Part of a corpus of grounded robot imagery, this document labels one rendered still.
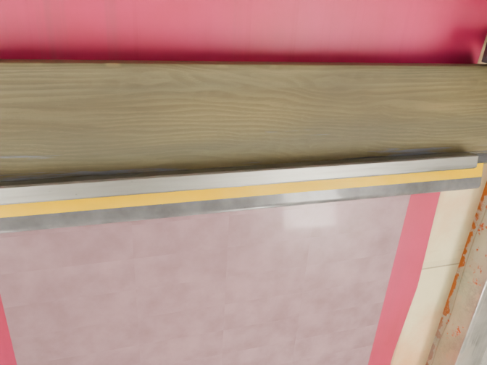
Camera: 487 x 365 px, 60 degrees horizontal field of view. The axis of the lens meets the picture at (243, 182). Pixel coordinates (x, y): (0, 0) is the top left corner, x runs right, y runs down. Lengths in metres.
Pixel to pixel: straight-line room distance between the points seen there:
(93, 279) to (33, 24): 0.18
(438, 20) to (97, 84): 0.25
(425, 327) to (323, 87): 0.34
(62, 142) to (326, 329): 0.32
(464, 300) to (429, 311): 0.04
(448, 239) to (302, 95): 0.25
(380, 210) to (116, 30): 0.26
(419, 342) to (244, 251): 0.27
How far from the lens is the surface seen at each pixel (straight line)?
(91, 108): 0.26
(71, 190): 0.25
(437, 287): 0.51
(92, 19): 0.28
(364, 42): 0.33
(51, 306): 0.37
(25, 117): 0.26
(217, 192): 0.28
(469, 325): 0.52
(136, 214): 0.28
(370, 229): 0.40
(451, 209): 0.45
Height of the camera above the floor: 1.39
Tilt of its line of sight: 39 degrees down
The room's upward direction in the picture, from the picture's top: 162 degrees clockwise
